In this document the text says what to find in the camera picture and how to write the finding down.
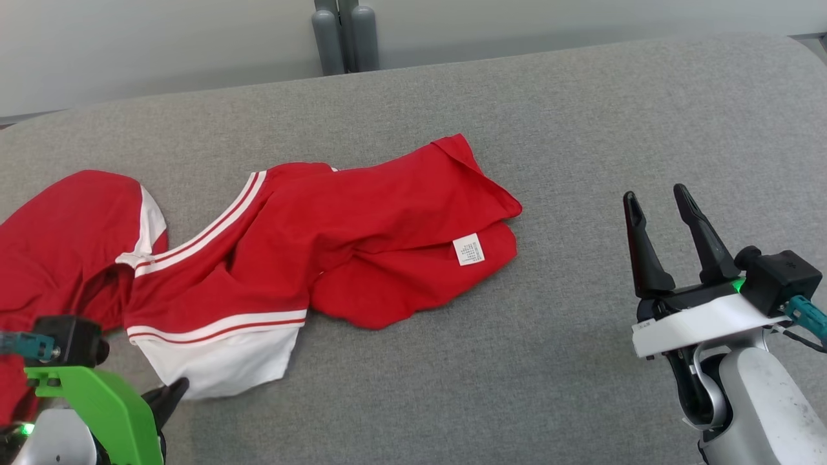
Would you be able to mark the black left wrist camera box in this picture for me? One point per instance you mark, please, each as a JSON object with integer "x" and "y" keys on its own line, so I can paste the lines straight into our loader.
{"x": 74, "y": 339}

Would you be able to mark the red and white t-shirt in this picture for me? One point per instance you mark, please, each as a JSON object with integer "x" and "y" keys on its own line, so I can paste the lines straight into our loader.
{"x": 362, "y": 219}

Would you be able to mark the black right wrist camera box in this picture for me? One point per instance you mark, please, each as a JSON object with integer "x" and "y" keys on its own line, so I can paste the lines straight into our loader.
{"x": 778, "y": 278}

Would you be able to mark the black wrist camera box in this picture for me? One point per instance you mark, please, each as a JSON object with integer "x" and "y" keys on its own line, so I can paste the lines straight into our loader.
{"x": 74, "y": 339}
{"x": 778, "y": 278}

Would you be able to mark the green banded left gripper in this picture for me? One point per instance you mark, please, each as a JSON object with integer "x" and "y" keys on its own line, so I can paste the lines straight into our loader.
{"x": 103, "y": 407}

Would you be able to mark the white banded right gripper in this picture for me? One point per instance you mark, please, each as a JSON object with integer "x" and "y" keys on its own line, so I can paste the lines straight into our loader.
{"x": 698, "y": 326}

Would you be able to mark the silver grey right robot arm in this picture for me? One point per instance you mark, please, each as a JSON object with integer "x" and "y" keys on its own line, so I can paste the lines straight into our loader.
{"x": 756, "y": 400}

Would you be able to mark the grey partition posts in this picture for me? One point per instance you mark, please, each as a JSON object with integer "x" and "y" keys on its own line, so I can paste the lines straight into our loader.
{"x": 345, "y": 39}

